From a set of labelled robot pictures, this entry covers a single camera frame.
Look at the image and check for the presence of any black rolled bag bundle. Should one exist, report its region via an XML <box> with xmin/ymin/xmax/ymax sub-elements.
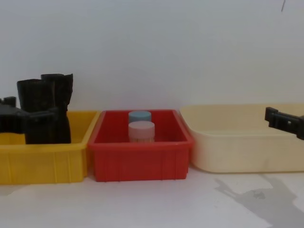
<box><xmin>16</xmin><ymin>79</ymin><xmax>72</xmax><ymax>145</ymax></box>
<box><xmin>40</xmin><ymin>73</ymin><xmax>74</xmax><ymax>113</ymax></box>

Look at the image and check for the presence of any yellow plastic bin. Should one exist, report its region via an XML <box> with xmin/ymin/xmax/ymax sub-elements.
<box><xmin>0</xmin><ymin>110</ymin><xmax>102</xmax><ymax>186</ymax></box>

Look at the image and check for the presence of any cream plastic basin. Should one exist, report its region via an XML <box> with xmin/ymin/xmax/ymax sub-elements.
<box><xmin>179</xmin><ymin>103</ymin><xmax>304</xmax><ymax>174</ymax></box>

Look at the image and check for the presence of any jar with blue lid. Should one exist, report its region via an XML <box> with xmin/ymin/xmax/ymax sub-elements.
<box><xmin>128</xmin><ymin>111</ymin><xmax>152</xmax><ymax>124</ymax></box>

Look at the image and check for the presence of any jar with pink lid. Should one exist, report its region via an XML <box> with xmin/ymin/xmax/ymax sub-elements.
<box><xmin>128</xmin><ymin>122</ymin><xmax>156</xmax><ymax>143</ymax></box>

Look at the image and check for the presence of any red plastic bin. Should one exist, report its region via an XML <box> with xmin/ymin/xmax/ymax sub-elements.
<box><xmin>87</xmin><ymin>109</ymin><xmax>196</xmax><ymax>183</ymax></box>

